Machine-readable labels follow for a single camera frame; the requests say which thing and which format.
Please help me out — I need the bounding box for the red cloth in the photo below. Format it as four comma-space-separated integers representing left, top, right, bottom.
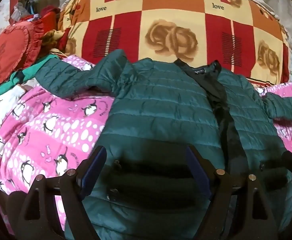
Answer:
26, 6, 62, 30

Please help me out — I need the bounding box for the red heart-shaped ruffled cushion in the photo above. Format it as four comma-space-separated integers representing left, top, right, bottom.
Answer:
0, 20, 47, 85

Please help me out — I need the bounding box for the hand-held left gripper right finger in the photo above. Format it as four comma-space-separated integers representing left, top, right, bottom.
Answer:
185, 145, 279, 240

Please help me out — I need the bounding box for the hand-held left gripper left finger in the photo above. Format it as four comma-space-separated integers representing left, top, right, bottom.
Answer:
20, 145, 108, 240

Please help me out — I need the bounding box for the bright green cloth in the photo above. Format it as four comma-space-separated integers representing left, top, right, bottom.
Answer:
0, 55, 59, 98

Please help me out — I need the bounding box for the grey cloth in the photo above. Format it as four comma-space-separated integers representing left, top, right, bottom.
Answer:
229, 0, 292, 77

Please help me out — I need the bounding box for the rose print checkered blanket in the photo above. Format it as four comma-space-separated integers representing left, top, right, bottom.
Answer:
57, 0, 290, 85

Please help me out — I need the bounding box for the white printed cloth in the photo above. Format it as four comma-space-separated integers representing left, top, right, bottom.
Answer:
0, 80, 29, 140

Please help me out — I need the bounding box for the yellow brown floral cloth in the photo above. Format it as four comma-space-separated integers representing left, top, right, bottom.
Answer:
42, 29, 65, 49

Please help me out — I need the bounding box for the pink penguin print blanket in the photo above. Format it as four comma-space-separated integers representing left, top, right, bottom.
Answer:
0, 55, 115, 230

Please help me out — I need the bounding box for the dark green puffer jacket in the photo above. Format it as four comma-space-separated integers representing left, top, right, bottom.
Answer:
35, 49, 292, 240

